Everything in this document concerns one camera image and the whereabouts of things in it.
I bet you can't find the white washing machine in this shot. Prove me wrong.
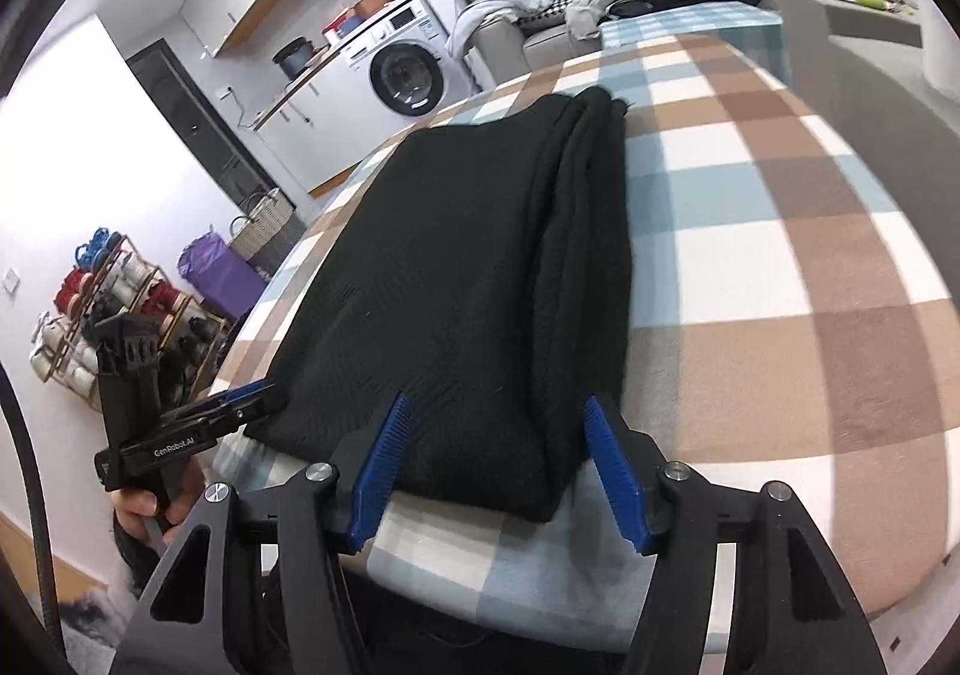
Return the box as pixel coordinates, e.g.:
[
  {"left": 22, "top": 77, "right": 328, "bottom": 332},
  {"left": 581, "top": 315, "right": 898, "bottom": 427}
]
[{"left": 329, "top": 0, "right": 478, "bottom": 127}]

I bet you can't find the woven laundry basket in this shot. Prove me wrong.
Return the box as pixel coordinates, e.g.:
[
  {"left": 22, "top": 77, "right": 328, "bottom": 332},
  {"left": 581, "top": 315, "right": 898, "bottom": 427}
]
[{"left": 228, "top": 187, "right": 296, "bottom": 260}]

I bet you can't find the left hand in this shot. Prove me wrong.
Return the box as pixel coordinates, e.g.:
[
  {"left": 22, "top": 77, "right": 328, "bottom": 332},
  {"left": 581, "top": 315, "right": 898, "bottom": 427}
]
[{"left": 109, "top": 457, "right": 205, "bottom": 547}]

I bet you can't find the grey blanket on sofa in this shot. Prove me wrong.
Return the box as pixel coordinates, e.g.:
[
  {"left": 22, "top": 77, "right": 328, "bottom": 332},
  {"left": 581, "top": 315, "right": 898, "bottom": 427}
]
[{"left": 446, "top": 0, "right": 553, "bottom": 61}]

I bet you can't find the checkered table cloth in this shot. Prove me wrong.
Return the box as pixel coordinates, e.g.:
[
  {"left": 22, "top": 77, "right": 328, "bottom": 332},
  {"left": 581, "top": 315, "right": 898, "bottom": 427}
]
[{"left": 213, "top": 35, "right": 958, "bottom": 673}]

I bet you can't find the shoe rack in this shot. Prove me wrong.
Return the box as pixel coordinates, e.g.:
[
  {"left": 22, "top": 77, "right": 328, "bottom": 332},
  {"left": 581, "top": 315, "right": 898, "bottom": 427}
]
[{"left": 29, "top": 228, "right": 231, "bottom": 410}]

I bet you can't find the purple bag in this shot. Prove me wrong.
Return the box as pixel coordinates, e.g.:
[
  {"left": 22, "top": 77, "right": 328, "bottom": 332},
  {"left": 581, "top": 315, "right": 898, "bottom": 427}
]
[{"left": 178, "top": 230, "right": 267, "bottom": 319}]

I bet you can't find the black knit sweater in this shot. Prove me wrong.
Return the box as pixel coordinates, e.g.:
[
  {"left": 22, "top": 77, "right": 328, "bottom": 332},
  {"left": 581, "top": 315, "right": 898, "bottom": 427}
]
[{"left": 251, "top": 87, "right": 633, "bottom": 522}]

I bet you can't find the copper pot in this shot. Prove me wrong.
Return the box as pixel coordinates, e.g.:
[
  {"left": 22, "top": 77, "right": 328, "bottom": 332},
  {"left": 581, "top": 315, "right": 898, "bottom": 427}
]
[{"left": 353, "top": 0, "right": 395, "bottom": 20}]

